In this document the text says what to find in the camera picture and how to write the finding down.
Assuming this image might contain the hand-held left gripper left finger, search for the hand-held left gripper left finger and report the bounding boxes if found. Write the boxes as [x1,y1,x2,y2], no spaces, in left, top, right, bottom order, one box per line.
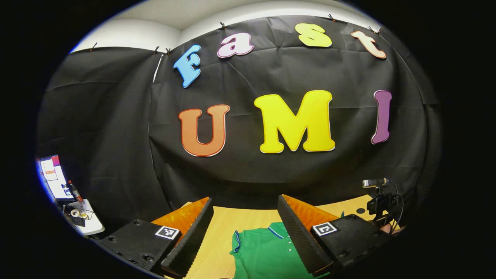
[99,197,214,279]

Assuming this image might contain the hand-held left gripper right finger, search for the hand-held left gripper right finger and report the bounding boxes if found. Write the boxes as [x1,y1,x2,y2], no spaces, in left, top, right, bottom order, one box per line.
[277,194,393,277]

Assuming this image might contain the green T-shirt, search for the green T-shirt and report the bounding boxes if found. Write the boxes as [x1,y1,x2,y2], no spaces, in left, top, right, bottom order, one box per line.
[229,212,346,279]

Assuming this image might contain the black backdrop cloth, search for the black backdrop cloth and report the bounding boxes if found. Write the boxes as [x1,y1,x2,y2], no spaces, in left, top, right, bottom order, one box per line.
[37,15,442,233]

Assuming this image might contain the white side table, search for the white side table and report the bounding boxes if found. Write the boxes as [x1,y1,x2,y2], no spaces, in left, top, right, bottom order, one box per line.
[64,199,105,236]

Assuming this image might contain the red marker pen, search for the red marker pen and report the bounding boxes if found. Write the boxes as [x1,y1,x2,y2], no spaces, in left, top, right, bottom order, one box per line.
[68,180,83,203]

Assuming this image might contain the computer monitor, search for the computer monitor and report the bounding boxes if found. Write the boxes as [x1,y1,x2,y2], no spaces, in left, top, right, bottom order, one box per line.
[38,155,75,203]

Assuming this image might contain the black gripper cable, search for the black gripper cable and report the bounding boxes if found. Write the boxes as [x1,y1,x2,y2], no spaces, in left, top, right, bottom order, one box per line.
[387,180,405,234]

